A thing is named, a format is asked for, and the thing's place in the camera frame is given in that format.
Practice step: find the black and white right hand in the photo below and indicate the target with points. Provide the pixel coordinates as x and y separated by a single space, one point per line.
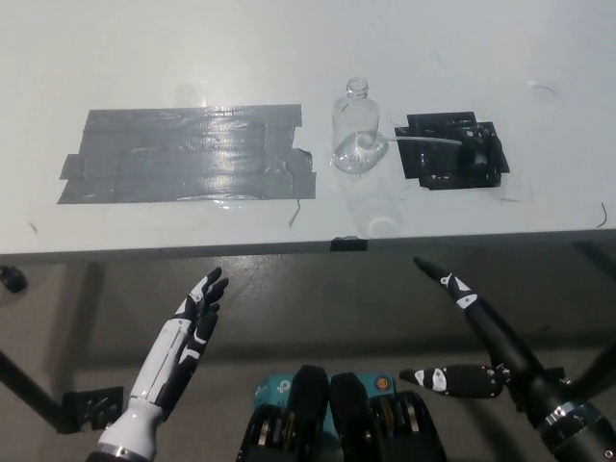
520 370

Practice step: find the thin grey tape strand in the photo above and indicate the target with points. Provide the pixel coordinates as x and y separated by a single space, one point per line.
294 213

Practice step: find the clear plastic spray bottle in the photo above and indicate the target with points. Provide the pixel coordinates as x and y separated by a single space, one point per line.
355 122

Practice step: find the grey duct tape patch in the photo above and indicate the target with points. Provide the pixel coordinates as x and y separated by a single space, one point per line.
168 159

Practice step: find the white and black left hand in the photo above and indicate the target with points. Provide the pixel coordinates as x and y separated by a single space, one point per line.
178 351

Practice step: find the teal TP-Link box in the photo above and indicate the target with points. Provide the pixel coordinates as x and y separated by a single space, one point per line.
274 386

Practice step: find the black tape patch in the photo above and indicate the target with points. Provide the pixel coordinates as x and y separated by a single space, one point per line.
433 166

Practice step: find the black caster wheel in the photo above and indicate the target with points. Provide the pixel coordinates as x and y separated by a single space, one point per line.
12 279

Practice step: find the black robot torso blocks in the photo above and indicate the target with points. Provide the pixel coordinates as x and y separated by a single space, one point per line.
313 392

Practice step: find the black spray trigger lid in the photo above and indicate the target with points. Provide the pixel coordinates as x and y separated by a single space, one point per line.
476 156

